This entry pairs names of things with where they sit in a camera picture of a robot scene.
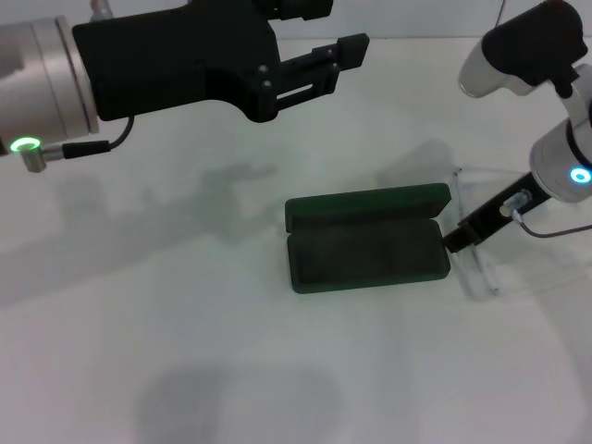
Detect clear white glasses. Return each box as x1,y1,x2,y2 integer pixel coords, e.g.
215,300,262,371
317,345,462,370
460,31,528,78
450,165,540,300

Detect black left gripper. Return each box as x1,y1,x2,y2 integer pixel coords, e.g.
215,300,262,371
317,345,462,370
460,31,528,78
71,0,335,124

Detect gripper cable with plug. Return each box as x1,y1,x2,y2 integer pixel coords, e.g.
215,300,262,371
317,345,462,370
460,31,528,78
501,188,592,240
18,115,137,173

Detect left gripper cable with plug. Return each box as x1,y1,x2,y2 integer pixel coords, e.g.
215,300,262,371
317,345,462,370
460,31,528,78
18,115,137,173

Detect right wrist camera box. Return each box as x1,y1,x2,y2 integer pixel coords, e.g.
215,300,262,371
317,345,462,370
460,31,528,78
457,0,591,98

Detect green glasses case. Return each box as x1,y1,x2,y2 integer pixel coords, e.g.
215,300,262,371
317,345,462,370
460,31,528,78
284,182,452,295

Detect right gripper cable with plug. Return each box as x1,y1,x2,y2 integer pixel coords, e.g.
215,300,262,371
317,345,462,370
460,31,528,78
501,188,592,240

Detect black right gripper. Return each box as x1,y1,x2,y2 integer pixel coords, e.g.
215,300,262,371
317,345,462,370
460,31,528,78
441,170,555,254

